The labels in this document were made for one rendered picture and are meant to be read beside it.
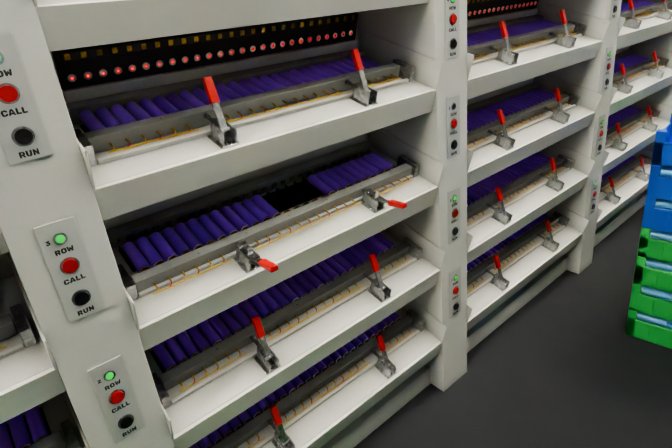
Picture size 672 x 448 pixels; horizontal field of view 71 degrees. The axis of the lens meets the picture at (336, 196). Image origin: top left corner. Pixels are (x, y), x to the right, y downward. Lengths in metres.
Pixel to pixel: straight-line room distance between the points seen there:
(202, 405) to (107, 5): 0.57
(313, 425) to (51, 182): 0.66
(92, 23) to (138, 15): 0.05
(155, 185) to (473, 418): 0.89
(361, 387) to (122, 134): 0.69
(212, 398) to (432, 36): 0.71
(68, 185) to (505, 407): 1.02
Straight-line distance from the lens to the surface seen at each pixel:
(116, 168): 0.64
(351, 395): 1.05
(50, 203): 0.60
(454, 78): 0.96
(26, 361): 0.69
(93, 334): 0.66
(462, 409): 1.24
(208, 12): 0.64
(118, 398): 0.72
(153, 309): 0.70
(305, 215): 0.81
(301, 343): 0.88
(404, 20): 0.95
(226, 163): 0.66
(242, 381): 0.84
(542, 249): 1.55
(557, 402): 1.29
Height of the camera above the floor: 0.90
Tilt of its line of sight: 22 degrees down
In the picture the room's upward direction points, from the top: 6 degrees counter-clockwise
